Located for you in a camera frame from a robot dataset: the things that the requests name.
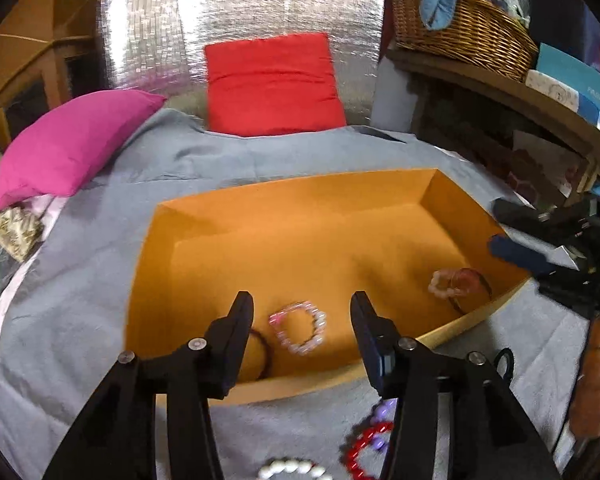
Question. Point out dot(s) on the wooden shelf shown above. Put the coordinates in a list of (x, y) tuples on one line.
[(530, 97)]

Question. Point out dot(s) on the white patterned box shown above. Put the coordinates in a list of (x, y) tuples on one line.
[(550, 91)]

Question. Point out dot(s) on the red pillow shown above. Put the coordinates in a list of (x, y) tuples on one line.
[(275, 85)]

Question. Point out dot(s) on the person's right hand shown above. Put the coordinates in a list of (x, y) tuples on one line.
[(595, 375)]

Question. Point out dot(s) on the wicker basket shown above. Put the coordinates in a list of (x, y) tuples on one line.
[(475, 35)]

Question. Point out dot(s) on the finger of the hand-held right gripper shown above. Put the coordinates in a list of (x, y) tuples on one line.
[(517, 256), (525, 217)]

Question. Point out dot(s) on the silver foil panel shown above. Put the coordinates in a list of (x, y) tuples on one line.
[(180, 20)]

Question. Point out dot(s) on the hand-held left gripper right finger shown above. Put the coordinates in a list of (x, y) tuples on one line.
[(380, 365)]

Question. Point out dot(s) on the magenta pillow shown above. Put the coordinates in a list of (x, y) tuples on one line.
[(75, 145)]

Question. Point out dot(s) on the pale pink sheet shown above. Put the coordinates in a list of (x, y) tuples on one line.
[(0, 320)]

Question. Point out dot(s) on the wooden cabinet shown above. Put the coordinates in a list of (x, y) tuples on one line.
[(35, 35)]

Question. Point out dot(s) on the dark thin hair band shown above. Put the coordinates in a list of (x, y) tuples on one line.
[(486, 284)]

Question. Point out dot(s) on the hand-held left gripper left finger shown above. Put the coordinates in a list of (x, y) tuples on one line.
[(232, 350)]

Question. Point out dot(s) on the white patterned paper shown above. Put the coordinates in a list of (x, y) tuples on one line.
[(535, 155)]

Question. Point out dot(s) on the light blue box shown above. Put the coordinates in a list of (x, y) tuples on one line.
[(575, 77)]

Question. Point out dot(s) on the beige patterned cloth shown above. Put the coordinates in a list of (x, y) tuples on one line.
[(17, 232)]

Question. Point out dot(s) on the dark blue board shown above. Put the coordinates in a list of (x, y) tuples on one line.
[(560, 10)]

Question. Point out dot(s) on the orange cardboard box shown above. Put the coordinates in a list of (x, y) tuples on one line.
[(305, 240)]

